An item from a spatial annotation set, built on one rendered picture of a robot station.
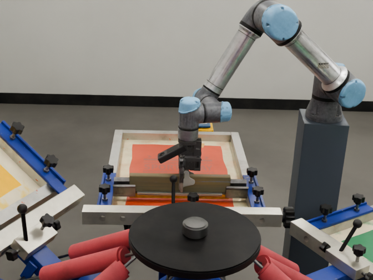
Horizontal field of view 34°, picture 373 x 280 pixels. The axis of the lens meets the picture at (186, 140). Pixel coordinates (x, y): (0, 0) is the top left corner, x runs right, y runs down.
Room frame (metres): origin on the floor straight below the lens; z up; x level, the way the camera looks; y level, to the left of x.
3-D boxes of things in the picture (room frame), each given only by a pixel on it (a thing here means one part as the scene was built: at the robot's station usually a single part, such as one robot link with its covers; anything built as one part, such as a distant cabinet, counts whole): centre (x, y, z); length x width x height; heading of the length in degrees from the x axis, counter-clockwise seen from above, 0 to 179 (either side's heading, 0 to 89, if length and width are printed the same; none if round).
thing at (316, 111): (2.38, -0.56, 1.25); 0.15 x 0.15 x 0.10
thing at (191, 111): (2.07, -0.01, 1.31); 0.09 x 0.08 x 0.11; 107
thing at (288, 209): (1.85, -0.35, 1.02); 0.07 x 0.06 x 0.07; 3
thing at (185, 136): (2.07, 0.00, 1.23); 0.08 x 0.08 x 0.05
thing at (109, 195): (2.03, 0.29, 0.97); 0.30 x 0.05 x 0.07; 3
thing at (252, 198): (2.06, -0.26, 0.97); 0.30 x 0.05 x 0.07; 3
